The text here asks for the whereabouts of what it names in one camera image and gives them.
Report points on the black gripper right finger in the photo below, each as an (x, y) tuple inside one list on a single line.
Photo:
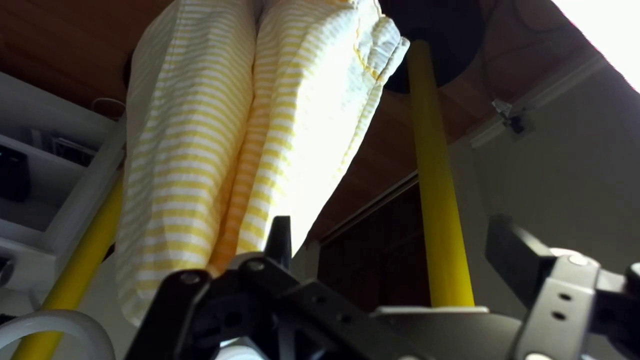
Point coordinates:
[(517, 251)]

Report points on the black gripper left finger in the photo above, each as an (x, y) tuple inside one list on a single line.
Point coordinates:
[(280, 240)]

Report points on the yellow striped cloth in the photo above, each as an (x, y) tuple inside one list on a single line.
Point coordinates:
[(187, 132)]

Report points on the yellow pole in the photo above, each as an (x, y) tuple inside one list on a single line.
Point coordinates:
[(436, 186), (77, 277)]

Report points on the dark round ceiling disc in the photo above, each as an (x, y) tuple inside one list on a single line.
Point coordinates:
[(441, 32)]

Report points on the small ceiling bracket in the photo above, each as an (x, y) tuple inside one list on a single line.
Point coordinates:
[(511, 116)]

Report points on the white shelf frame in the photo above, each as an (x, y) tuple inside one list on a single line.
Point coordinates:
[(73, 186)]

